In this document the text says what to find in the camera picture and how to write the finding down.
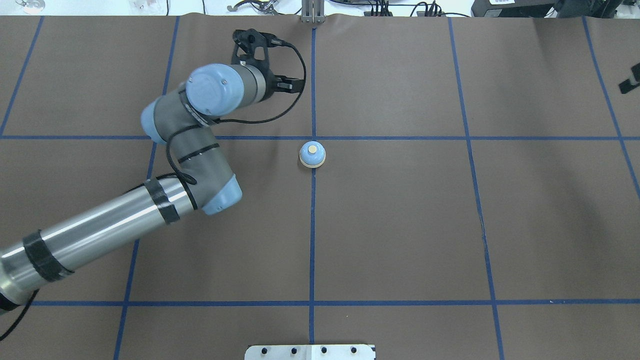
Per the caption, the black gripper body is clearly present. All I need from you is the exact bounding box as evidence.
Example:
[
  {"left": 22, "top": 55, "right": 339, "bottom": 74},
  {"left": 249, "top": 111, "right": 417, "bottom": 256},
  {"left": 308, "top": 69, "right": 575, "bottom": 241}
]
[{"left": 255, "top": 63, "right": 282, "bottom": 101}]

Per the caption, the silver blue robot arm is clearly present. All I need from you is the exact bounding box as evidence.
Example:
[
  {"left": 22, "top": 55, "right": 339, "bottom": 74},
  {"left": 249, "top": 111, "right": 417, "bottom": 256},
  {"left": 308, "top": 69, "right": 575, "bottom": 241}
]
[{"left": 1, "top": 64, "right": 306, "bottom": 313}]

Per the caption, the brown table mat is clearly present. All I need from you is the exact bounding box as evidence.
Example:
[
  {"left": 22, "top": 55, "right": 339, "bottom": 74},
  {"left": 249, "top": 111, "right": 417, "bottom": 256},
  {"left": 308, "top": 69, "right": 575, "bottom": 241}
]
[{"left": 1, "top": 14, "right": 639, "bottom": 360}]

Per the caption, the clear tape roll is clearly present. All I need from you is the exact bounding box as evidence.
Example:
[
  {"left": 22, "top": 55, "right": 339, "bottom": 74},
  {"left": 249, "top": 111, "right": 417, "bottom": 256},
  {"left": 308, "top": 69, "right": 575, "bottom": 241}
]
[{"left": 14, "top": 0, "right": 46, "bottom": 15}]

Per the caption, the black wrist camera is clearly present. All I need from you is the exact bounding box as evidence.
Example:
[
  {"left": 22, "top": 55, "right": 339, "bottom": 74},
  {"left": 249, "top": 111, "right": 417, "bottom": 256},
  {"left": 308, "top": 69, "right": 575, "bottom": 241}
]
[{"left": 231, "top": 28, "right": 281, "bottom": 68}]

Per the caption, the aluminium frame post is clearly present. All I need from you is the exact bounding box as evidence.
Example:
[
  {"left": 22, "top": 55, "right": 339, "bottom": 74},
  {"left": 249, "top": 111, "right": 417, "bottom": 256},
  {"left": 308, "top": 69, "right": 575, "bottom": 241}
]
[{"left": 299, "top": 0, "right": 326, "bottom": 25}]

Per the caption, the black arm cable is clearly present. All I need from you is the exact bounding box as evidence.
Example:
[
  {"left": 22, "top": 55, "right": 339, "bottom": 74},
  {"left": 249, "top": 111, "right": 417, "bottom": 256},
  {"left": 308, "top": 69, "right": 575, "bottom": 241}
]
[{"left": 165, "top": 39, "right": 308, "bottom": 211}]

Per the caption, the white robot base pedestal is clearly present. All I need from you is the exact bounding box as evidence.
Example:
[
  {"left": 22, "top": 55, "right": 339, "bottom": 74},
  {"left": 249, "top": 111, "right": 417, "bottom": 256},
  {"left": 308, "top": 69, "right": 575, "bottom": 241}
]
[{"left": 244, "top": 344, "right": 377, "bottom": 360}]

